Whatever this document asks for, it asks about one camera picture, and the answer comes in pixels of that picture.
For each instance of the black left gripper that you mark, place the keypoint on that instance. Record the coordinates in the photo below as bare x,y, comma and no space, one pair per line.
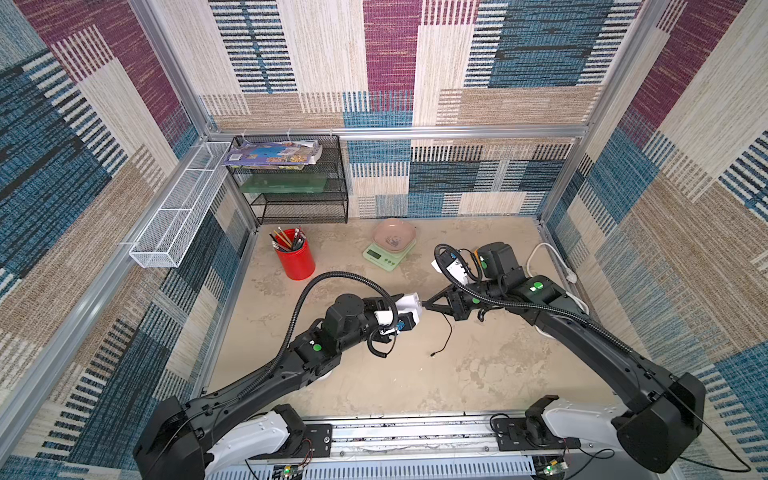
376,304

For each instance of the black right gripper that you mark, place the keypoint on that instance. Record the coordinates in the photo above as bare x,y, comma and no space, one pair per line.
455,300

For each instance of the green electronic scale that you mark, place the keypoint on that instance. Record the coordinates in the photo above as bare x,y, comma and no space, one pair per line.
385,259

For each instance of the pink panda bowl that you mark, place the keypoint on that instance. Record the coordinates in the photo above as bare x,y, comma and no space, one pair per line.
394,234

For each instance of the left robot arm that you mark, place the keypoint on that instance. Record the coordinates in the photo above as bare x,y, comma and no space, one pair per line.
178,439

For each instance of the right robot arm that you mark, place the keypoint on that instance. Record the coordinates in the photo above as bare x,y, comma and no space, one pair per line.
664,411

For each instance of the red pen holder cup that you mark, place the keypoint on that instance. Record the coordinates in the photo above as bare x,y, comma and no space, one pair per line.
298,265

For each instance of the pens in cup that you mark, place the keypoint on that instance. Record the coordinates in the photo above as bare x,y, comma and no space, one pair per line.
288,240

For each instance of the white power plug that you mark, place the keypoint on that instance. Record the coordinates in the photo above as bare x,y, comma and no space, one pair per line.
570,277

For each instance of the black mesh shelf rack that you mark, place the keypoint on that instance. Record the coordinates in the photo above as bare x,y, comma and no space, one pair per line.
314,193

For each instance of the colourful book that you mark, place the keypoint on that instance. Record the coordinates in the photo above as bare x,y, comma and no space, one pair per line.
283,155

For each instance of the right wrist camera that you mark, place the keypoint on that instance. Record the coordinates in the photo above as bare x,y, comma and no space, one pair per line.
454,266

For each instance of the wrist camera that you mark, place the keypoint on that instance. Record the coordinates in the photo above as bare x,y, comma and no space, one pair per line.
454,266
387,323

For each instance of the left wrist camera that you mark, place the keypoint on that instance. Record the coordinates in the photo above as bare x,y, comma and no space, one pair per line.
387,323

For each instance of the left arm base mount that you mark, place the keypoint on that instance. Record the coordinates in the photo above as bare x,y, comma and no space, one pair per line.
304,439

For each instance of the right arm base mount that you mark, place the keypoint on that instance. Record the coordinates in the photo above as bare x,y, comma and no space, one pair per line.
530,431

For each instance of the white wire wall basket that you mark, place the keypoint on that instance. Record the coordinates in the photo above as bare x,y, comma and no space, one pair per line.
164,242

